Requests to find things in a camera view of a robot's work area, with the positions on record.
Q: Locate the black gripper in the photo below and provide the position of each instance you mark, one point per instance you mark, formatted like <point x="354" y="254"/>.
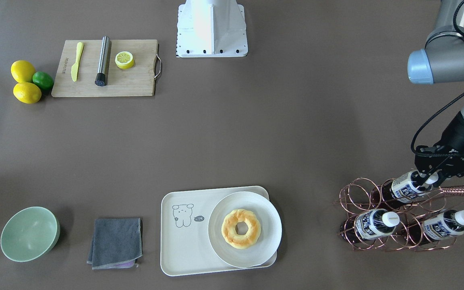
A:
<point x="462" y="135"/>

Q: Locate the tea bottle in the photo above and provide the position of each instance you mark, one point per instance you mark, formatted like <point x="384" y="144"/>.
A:
<point x="370" y="225"/>
<point x="445" y="225"/>
<point x="402" y="191"/>

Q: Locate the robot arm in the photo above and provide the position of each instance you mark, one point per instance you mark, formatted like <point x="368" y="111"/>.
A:
<point x="441" y="61"/>

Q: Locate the cream tray with bunny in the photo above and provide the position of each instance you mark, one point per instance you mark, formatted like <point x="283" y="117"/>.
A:
<point x="185" y="248"/>

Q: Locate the white round plate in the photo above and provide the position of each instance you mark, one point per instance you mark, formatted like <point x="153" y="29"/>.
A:
<point x="268" y="241"/>

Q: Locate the bamboo cutting board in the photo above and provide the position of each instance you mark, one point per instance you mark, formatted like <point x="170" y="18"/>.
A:
<point x="138" y="81"/>

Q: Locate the grey folded cloth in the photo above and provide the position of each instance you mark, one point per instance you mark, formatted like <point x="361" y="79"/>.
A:
<point x="116" y="243"/>

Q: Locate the half lemon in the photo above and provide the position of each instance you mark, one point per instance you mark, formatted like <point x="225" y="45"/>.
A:
<point x="124" y="60"/>

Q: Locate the steel muddler black tip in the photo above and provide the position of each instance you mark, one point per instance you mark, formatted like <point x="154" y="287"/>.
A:
<point x="101" y="78"/>

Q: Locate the yellow plastic knife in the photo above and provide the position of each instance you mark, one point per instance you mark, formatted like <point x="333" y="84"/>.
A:
<point x="74" y="71"/>

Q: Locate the green lime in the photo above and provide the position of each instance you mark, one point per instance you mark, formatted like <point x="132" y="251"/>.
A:
<point x="43" y="80"/>

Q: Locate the mint green bowl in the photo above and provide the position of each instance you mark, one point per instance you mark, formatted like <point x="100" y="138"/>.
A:
<point x="29" y="234"/>

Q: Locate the lower whole yellow lemon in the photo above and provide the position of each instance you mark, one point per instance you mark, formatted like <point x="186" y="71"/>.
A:
<point x="27" y="93"/>

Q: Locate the whole yellow lemon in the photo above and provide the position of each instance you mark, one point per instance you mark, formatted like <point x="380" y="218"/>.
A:
<point x="22" y="71"/>
<point x="27" y="93"/>

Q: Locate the upper whole yellow lemon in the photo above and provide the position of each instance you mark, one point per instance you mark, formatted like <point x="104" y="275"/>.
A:
<point x="22" y="71"/>

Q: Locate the glazed ring donut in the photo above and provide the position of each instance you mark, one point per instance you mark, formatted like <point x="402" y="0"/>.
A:
<point x="232" y="237"/>

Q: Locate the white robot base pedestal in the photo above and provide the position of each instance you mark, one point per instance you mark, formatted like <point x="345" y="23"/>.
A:
<point x="211" y="29"/>

